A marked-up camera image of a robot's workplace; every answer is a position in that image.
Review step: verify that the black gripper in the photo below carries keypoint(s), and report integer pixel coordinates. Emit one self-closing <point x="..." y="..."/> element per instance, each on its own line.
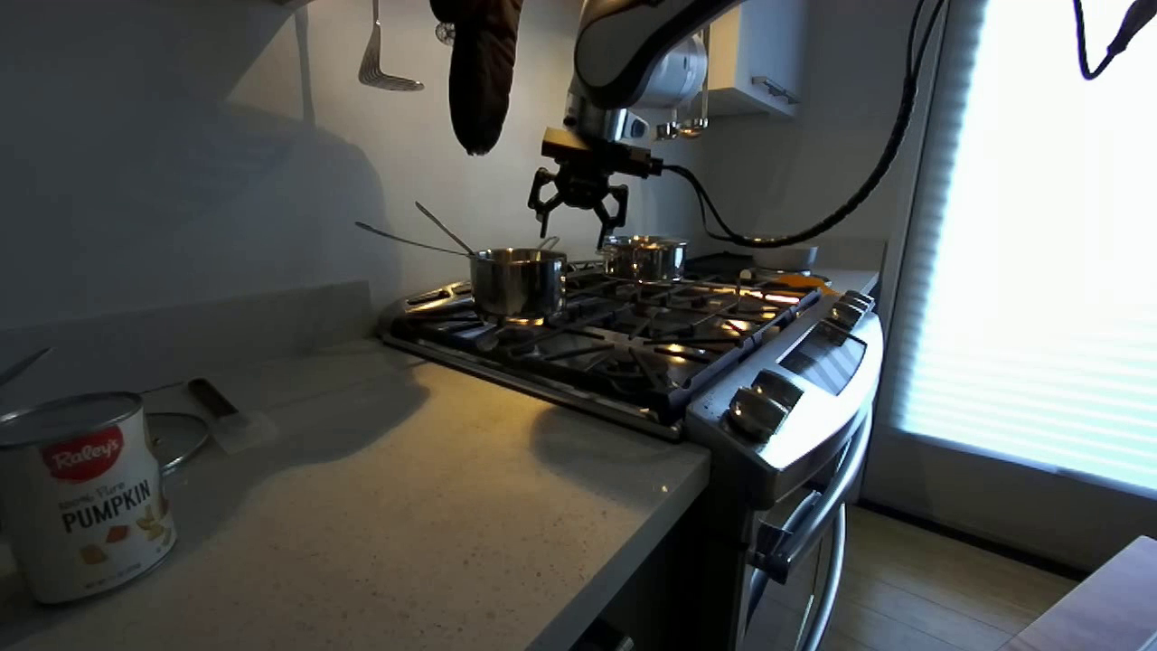
<point x="582" y="188"/>

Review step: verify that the large steel saucepan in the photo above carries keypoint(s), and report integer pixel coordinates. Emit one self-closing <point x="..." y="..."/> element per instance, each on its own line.
<point x="517" y="288"/>

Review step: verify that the small steel pot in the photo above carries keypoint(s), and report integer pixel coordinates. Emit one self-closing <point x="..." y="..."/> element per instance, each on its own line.
<point x="646" y="258"/>

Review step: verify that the black cast iron grate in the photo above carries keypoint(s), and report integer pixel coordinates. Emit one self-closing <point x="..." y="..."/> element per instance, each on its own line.
<point x="627" y="329"/>

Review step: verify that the hanging metal spatula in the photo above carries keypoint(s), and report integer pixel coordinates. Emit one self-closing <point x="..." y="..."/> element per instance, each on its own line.
<point x="380" y="75"/>

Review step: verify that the black oven control panel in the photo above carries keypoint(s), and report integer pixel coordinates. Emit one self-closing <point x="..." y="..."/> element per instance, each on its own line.
<point x="826" y="361"/>

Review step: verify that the stainless steel gas range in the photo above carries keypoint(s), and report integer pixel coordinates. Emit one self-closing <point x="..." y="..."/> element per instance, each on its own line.
<point x="772" y="481"/>

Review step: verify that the dark lower cabinet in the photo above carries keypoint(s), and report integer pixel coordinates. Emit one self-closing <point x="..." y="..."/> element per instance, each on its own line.
<point x="652" y="592"/>

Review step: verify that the round glass lid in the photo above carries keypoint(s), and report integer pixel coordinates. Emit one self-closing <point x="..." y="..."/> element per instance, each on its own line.
<point x="183" y="440"/>

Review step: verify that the white window blind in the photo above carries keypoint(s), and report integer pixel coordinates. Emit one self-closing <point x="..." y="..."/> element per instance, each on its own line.
<point x="1048" y="241"/>

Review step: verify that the white pumpkin can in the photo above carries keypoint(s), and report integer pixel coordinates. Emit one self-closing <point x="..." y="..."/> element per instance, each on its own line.
<point x="84" y="508"/>

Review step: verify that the wooden table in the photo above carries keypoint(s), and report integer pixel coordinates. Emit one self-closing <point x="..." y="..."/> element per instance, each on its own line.
<point x="1095" y="603"/>

